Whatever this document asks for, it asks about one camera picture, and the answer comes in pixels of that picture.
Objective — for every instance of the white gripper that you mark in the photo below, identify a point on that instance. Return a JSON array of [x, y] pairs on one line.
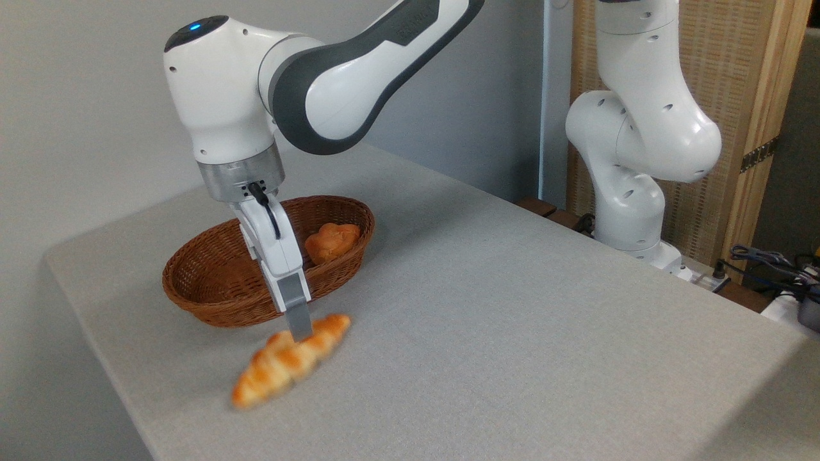
[[278, 253]]

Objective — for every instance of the long braided bread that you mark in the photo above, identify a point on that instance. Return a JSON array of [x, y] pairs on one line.
[[282, 365]]

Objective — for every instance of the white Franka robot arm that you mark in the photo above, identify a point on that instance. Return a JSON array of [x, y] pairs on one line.
[[224, 96]]

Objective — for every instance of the round orange bread bun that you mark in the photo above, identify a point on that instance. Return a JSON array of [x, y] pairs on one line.
[[332, 242]]

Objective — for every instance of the brown wicker basket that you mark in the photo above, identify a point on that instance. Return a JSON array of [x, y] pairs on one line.
[[211, 275]]

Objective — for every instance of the white vertical pole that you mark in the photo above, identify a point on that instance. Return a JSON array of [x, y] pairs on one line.
[[546, 96]]

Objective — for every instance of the brass screen hinge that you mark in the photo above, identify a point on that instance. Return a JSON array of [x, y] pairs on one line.
[[759, 155]]

